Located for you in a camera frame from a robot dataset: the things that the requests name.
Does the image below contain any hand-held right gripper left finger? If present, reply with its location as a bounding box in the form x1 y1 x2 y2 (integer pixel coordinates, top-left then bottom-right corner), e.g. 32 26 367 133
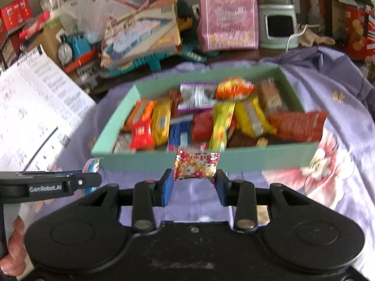
79 168 175 232

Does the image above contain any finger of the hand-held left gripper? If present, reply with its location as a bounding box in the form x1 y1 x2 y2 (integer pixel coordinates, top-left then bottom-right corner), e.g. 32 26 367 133
70 171 102 195

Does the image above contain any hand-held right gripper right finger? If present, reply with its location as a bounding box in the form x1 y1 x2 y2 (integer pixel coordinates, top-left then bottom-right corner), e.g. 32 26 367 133
215 170 311 232

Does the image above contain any pink blue candy packet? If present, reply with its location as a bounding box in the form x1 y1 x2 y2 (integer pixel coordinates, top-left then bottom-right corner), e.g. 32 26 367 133
82 157 102 195

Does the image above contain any green cardboard box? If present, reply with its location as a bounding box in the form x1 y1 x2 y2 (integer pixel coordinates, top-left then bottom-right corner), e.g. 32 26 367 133
91 66 321 173

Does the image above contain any floral candy packet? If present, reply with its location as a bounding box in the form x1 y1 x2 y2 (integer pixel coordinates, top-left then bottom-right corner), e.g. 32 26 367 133
173 149 221 180

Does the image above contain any pink patterned candy packet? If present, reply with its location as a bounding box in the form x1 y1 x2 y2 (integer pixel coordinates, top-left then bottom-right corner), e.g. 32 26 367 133
113 133 137 154

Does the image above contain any blue snack packet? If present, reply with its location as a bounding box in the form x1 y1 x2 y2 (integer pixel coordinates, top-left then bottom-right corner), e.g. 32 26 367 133
167 117 192 152

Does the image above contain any dark brown snack packet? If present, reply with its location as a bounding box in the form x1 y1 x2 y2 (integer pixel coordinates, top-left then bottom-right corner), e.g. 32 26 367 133
228 130 268 149

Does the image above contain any long yellow snack packet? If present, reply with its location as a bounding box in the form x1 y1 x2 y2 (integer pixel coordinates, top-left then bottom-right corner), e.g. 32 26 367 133
209 101 236 152

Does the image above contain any yellow packet with label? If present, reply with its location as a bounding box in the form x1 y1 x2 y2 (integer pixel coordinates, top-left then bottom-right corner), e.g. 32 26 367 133
151 100 173 147

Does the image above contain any small dark red packet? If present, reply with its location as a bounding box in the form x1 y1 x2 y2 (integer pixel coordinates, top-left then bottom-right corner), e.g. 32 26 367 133
192 110 214 142

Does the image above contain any yellow packet silver strip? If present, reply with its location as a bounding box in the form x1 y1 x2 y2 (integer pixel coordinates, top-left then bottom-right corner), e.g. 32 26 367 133
234 96 277 138

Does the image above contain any orange snack packet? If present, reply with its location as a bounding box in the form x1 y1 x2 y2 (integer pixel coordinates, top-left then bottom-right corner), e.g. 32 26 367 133
123 100 157 132

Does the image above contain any silver purple snack packet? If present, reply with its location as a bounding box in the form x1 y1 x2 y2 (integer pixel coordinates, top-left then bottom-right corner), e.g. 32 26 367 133
177 82 219 114

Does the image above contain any red yellow snack packet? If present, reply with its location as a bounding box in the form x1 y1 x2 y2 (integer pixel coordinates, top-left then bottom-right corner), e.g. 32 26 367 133
215 77 255 100

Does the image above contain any clear brown snack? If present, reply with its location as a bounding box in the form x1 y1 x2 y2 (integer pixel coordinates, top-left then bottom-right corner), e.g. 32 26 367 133
258 78 289 115

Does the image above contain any person's left hand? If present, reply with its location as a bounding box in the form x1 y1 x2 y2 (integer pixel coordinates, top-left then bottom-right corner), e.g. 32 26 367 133
0 215 28 277

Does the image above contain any white instruction sheet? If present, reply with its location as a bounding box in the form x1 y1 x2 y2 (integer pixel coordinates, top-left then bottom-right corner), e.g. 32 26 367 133
0 44 97 172

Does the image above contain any teal toy track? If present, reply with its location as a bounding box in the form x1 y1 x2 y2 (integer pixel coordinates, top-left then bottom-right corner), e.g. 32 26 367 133
100 0 219 78

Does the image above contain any blue toy train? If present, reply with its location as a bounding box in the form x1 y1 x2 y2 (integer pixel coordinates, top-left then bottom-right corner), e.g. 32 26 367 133
57 32 97 72

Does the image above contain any brown cardboard box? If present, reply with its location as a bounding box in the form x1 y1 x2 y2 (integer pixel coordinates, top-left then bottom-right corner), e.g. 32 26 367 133
18 20 66 62

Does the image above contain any purple floral cloth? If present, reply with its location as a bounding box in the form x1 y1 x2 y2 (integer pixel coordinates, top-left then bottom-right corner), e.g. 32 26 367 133
20 45 375 278

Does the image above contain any drawing board game box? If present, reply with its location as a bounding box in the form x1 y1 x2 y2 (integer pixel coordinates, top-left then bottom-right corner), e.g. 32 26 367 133
100 0 182 69

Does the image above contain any clear plastic bag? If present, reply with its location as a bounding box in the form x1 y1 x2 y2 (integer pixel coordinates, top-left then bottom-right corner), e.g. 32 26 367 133
57 0 109 44

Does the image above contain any pink gift bag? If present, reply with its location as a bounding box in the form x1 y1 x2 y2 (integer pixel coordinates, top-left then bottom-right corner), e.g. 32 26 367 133
196 0 260 52

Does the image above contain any beige cloth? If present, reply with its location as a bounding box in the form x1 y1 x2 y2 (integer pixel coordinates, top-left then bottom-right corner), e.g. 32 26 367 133
299 25 336 47

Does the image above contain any red box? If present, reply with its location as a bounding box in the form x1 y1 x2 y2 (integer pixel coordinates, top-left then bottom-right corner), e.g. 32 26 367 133
0 0 33 33

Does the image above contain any mint green appliance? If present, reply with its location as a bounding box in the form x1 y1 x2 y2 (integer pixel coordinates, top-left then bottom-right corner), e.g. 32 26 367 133
258 0 299 50

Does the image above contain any red biscuit tin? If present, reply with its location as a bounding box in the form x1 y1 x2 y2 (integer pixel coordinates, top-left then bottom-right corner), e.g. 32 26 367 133
343 6 375 60

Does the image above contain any white cable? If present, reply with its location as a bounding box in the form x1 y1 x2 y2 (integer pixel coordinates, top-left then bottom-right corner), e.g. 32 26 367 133
288 24 308 50

